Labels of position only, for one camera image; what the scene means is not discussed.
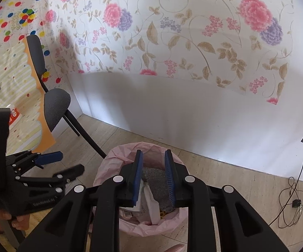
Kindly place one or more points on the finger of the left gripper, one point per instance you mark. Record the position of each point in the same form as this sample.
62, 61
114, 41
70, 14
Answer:
71, 173
49, 158

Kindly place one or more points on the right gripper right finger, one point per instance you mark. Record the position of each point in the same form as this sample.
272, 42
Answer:
184, 189

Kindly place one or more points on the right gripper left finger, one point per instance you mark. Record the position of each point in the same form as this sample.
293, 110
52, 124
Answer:
122, 190

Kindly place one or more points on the clear printed snack wrapper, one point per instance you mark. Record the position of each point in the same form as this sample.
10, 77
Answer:
128, 213

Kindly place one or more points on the pink lined trash bin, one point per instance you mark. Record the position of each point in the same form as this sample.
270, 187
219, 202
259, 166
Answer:
153, 157

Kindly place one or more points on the grey trash in bin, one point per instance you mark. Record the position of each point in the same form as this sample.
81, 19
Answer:
156, 179

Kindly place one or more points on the left hand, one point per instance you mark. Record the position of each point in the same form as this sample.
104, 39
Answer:
20, 222

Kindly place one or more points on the white orange label jar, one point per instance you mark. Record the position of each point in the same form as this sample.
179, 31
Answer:
15, 116

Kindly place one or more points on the black office chair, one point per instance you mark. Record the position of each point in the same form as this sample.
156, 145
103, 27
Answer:
56, 101

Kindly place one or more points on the yellow striped orange cloth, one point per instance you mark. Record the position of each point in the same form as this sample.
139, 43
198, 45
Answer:
20, 86

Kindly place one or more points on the polka dot balloon sheet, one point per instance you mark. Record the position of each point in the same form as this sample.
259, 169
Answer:
21, 18

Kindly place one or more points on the floral wall sheet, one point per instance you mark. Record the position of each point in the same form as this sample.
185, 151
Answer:
241, 45

